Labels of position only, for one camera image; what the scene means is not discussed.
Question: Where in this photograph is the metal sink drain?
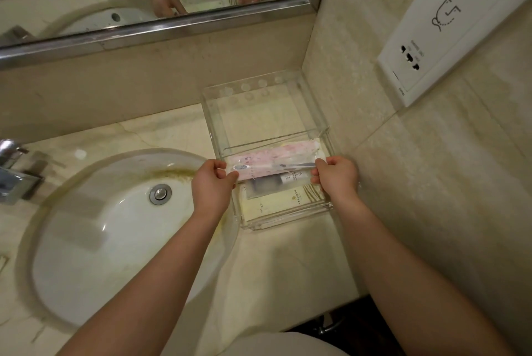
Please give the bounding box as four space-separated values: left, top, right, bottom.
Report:
149 184 172 206

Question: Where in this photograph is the person's right forearm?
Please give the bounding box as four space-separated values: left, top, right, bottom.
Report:
332 193 516 356

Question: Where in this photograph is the white wall socket panel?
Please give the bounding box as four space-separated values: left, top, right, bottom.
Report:
377 0 532 108

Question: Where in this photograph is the white oval sink basin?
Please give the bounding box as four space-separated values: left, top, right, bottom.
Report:
16 148 242 329

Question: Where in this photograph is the long cream comb packet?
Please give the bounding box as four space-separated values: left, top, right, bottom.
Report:
242 183 330 220

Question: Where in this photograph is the chrome faucet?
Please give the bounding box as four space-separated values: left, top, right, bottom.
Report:
0 139 44 205

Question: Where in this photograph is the clear packet with dark item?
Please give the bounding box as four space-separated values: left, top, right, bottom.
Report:
246 172 313 199

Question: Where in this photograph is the person's left hand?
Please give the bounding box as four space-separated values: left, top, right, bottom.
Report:
191 159 240 226

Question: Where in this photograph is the person's right hand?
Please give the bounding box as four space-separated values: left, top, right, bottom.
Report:
310 155 360 207

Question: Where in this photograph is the person's left forearm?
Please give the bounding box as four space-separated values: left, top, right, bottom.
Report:
56 210 225 356

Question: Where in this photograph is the chrome pipe fitting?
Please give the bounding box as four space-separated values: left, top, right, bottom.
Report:
314 313 346 337

